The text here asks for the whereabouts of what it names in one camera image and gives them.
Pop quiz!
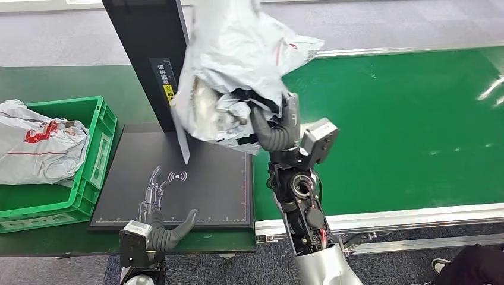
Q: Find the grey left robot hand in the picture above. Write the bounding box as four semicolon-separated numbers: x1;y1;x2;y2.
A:
137;165;199;240

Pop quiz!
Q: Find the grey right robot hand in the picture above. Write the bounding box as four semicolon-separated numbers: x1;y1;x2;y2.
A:
250;91;301;152

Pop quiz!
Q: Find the grey plastic mailer package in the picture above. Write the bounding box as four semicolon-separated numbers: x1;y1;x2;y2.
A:
170;0;326;166

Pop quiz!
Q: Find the black inbound scanner machine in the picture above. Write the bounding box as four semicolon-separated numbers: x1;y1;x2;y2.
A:
87;0;255;233

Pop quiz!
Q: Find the green conveyor belt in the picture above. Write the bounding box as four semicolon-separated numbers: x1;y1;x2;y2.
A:
251;46;504;222

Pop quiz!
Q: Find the low aluminium conveyor beam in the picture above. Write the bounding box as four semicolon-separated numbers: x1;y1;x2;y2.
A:
346;233;504;255

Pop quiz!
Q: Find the green plastic crate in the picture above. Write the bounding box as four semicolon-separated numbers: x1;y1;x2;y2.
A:
0;96;118;235

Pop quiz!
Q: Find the grey mailer with red print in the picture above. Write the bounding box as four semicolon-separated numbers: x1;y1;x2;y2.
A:
0;99;90;186

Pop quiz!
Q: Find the person's foot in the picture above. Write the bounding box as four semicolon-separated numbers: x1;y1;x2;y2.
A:
431;257;452;275

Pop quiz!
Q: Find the person's leg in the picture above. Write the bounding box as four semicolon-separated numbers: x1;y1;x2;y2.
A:
445;243;504;285

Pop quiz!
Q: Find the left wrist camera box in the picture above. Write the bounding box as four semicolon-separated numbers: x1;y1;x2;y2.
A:
118;220;153;269

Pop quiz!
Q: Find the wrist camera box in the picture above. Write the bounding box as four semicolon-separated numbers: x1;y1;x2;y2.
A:
118;220;153;269
300;117;340;165

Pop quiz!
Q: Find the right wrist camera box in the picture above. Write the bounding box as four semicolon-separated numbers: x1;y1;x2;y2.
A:
300;117;340;165

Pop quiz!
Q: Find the metal conveyor bracket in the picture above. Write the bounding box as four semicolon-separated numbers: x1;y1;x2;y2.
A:
339;231;378;255

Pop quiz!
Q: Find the thin aluminium conveyor rail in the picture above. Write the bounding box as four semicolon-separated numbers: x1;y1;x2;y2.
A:
313;42;504;60

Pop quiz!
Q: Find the wide aluminium conveyor rail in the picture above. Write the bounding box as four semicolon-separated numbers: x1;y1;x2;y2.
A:
255;202;504;242

